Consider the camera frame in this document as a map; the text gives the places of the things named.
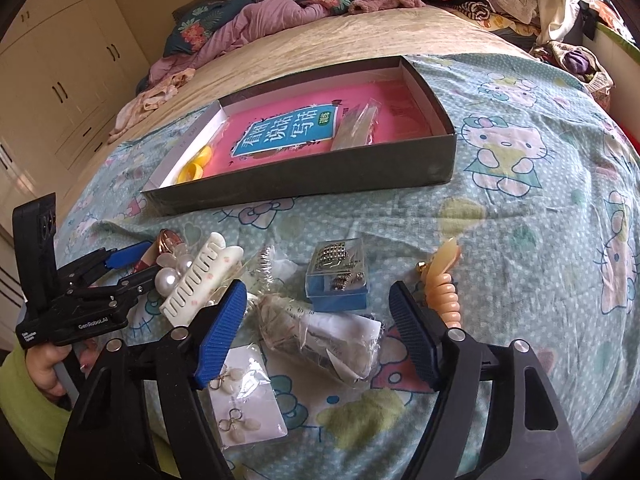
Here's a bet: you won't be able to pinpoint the white hair claw clip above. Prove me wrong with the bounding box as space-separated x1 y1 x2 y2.
160 231 243 331

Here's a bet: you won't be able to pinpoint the cartoon cat printed sheet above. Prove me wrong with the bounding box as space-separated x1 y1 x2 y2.
52 52 640 480

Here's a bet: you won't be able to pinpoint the blue jewelry box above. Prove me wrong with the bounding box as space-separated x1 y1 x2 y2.
305 237 371 313

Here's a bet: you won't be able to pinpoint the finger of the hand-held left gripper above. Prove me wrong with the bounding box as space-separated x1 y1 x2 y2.
75 266 161 306
57 241 153 287

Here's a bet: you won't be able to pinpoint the peach patterned garment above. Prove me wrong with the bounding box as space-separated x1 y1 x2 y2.
107 67 196 143

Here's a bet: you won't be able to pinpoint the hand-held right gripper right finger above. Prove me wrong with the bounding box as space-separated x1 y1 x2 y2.
389 280 583 480

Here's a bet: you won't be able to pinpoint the plastic bag with dark jewelry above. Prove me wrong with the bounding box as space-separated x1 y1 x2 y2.
255 292 386 383

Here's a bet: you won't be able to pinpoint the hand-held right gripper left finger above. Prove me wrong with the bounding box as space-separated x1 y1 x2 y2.
55 280 248 480

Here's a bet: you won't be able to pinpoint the person's left hand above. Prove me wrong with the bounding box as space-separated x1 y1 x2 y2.
27 342 98 398

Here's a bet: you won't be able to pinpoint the cream wardrobe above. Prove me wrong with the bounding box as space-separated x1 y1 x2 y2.
0 0 151 171

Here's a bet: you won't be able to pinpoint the dark cardboard box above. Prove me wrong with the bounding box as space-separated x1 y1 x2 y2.
141 55 457 216

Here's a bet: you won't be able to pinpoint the silver hair comb in bag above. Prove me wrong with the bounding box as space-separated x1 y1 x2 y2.
240 242 296 306

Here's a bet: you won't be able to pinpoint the clear plastic bag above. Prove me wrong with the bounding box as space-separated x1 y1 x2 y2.
331 102 383 151

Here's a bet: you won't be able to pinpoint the pink book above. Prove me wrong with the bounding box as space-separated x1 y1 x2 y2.
202 77 441 181

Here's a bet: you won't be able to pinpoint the person's left forearm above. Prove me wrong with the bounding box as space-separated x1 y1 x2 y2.
0 345 76 478

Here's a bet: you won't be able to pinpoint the orange hair claw clip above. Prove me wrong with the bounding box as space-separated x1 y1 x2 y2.
422 237 463 331

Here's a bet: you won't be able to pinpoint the pearl hair accessory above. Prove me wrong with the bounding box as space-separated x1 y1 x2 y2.
156 245 196 293

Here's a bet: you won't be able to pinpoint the clothes on window sill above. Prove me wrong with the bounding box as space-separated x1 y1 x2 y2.
580 0 631 43

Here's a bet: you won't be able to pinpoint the purple blanket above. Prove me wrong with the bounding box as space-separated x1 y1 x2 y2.
149 2 331 83

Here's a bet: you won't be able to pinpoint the bagged white earring card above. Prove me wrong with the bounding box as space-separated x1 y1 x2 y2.
207 342 290 448

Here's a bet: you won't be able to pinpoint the beige bedspread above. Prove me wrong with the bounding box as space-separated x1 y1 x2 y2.
107 5 536 146

